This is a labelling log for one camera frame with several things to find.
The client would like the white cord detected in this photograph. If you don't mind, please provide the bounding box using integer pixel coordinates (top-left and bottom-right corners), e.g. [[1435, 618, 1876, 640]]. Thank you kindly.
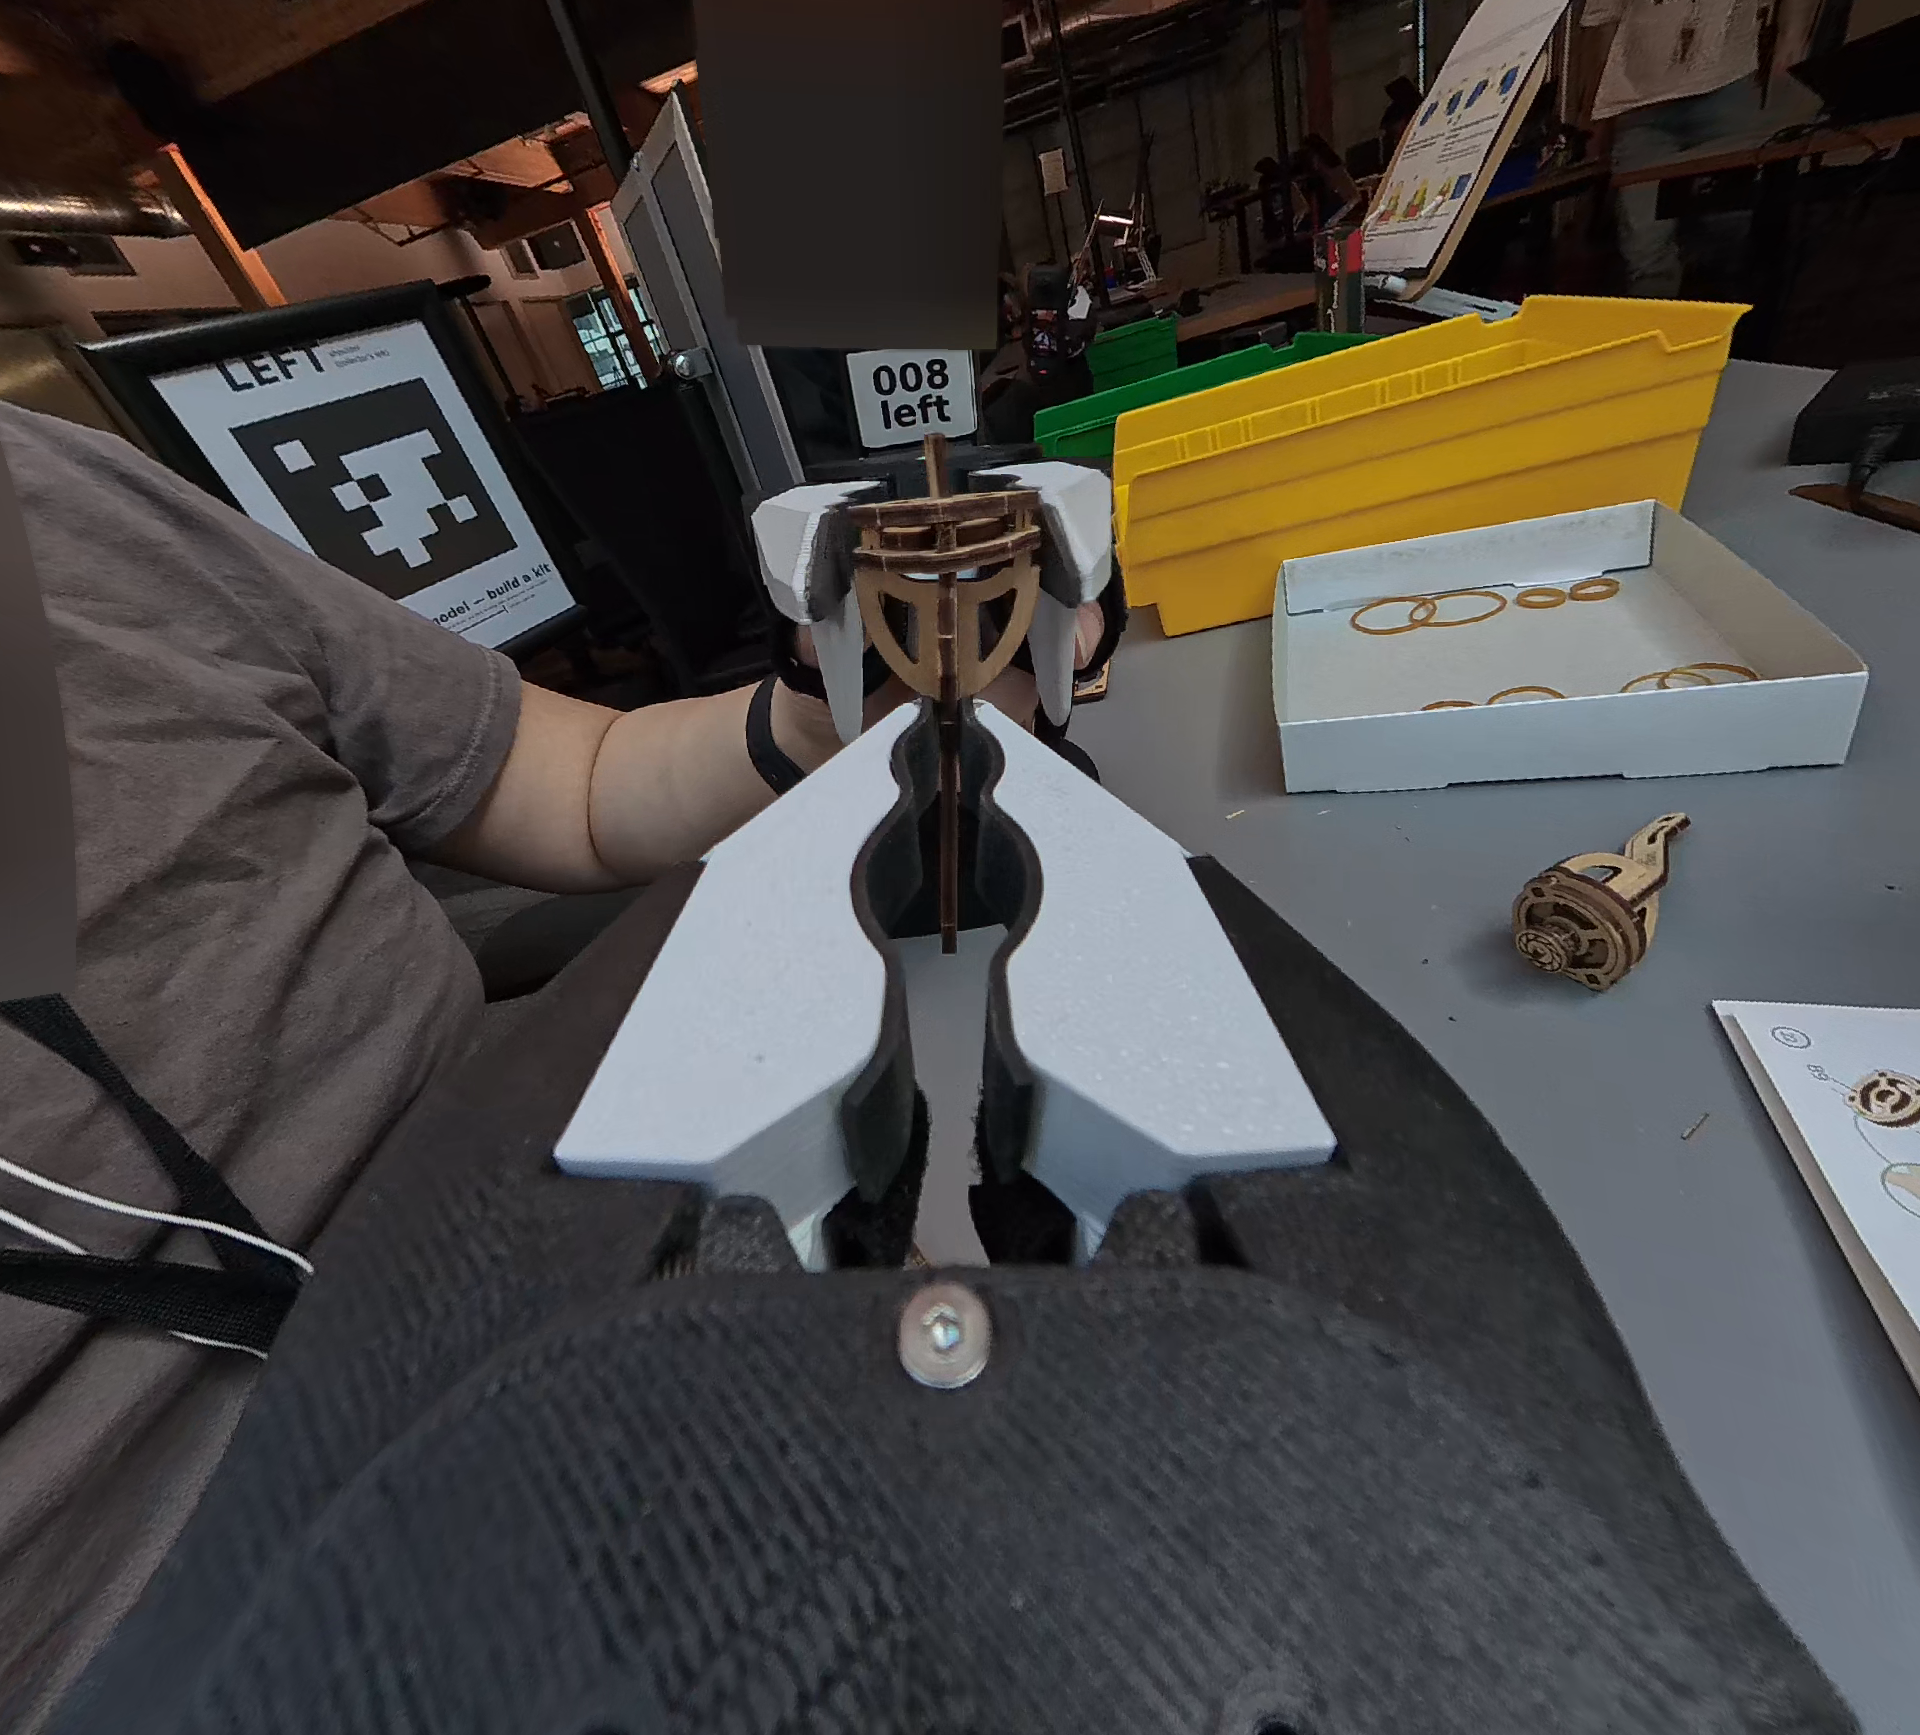
[[0, 1153, 318, 1279]]

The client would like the grey metal panel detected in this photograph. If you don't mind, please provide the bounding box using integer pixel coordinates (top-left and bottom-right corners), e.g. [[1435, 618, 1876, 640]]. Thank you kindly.
[[606, 90, 803, 492]]

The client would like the green plastic bin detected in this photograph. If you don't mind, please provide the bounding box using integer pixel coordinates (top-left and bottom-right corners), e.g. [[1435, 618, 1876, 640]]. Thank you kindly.
[[1031, 318, 1390, 466]]

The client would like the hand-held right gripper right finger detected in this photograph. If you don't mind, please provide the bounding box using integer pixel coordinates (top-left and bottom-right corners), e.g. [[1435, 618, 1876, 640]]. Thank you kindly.
[[959, 699, 1337, 1269]]

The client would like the person's left forearm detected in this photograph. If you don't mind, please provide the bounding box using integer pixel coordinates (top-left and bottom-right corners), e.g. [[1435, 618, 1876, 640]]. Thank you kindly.
[[493, 678, 781, 897]]

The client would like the black lanyard strap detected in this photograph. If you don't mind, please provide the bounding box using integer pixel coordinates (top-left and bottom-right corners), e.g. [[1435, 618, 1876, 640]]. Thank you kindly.
[[0, 991, 318, 1357]]

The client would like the small wooden gear assembly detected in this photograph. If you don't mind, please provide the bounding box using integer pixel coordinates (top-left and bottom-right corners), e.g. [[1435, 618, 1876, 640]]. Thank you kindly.
[[841, 486, 1047, 701], [1510, 811, 1691, 993]]

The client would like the framed black-white marker sign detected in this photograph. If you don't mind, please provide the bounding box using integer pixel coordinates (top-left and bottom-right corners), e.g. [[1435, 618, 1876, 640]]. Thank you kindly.
[[82, 280, 590, 658]]

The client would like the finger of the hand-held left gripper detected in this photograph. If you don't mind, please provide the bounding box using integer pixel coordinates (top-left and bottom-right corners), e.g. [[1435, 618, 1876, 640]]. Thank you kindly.
[[973, 464, 1122, 735], [750, 482, 889, 741]]

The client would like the person's grey-brown shirt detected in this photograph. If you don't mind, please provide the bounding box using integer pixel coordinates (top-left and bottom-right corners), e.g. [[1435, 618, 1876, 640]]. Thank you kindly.
[[0, 400, 528, 1735]]

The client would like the illustrated instruction booklet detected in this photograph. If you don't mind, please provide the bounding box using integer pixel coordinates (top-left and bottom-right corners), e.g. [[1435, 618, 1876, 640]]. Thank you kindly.
[[1712, 999, 1920, 1391]]

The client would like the white cardboard box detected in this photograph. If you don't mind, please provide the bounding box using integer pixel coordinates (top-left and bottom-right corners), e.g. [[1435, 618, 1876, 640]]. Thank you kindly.
[[1271, 500, 1869, 795]]

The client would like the yellow plastic bin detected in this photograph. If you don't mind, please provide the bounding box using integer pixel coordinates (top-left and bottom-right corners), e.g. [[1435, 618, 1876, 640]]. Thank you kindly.
[[1112, 296, 1753, 640]]

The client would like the instruction sheet on wooden board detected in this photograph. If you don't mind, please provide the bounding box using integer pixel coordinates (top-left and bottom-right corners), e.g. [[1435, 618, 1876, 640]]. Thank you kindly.
[[1355, 0, 1614, 304]]

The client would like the group of tan rubber bands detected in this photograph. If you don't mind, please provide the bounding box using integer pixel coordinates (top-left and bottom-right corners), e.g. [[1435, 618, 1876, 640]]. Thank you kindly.
[[1346, 572, 1763, 713]]

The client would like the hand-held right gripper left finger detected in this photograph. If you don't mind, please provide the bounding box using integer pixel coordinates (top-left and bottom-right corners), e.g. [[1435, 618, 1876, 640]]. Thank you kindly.
[[553, 699, 931, 1271]]

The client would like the person's left hand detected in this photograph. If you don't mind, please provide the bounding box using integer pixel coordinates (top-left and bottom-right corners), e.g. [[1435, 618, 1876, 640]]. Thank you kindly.
[[771, 620, 872, 783]]

